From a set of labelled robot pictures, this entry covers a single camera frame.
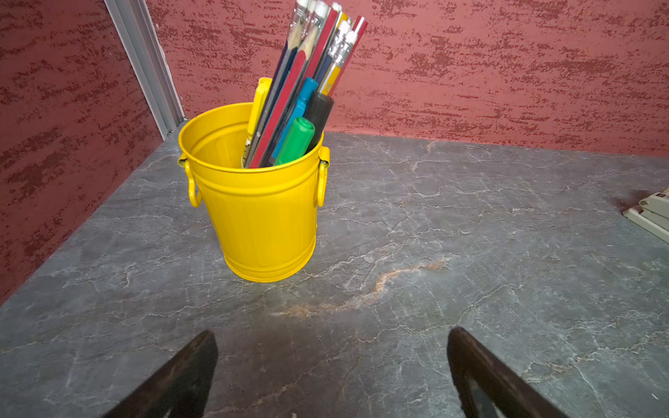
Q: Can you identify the blue marker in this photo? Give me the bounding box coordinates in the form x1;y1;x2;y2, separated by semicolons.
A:
269;78;318;165

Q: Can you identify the beige stapler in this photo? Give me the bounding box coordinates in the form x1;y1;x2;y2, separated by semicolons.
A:
623;189;669;243

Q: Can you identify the bundle of pencils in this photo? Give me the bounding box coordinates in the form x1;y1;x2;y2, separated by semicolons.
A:
240;1;369;169

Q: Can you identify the black marker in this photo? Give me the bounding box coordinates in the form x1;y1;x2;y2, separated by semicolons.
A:
303;92;334;153

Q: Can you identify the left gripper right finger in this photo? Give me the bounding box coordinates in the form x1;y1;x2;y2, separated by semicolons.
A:
447;327;566;417

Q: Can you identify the yellow highlighter pen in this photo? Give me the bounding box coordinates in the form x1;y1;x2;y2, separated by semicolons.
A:
241;78;272;167

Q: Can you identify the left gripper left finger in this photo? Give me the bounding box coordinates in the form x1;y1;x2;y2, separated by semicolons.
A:
105;330;219;417

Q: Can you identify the green marker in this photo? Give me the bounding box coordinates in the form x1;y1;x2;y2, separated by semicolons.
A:
275;117;315;165

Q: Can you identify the left aluminium corner post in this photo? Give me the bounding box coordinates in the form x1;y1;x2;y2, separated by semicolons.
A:
105;0;186;139

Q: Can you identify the yellow metal pencil bucket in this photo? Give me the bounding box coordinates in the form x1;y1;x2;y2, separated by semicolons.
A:
178;103;330;283

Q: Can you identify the red pencil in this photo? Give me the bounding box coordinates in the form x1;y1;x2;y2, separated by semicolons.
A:
245;1;343;169

